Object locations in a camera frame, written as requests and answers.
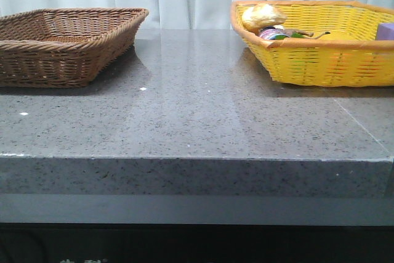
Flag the yellow fruit with stem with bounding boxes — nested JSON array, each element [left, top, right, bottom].
[[318, 31, 358, 41]]

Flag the yellow woven basket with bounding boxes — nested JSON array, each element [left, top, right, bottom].
[[230, 1, 393, 87]]

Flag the purple foam block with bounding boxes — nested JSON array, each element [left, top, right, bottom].
[[376, 23, 394, 41]]

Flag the beige bread roll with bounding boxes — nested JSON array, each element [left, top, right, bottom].
[[241, 4, 287, 33]]

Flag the green leaf item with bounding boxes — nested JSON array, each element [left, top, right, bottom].
[[273, 33, 307, 40]]

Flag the brown wicker basket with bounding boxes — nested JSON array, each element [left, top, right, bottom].
[[1, 7, 149, 88]]

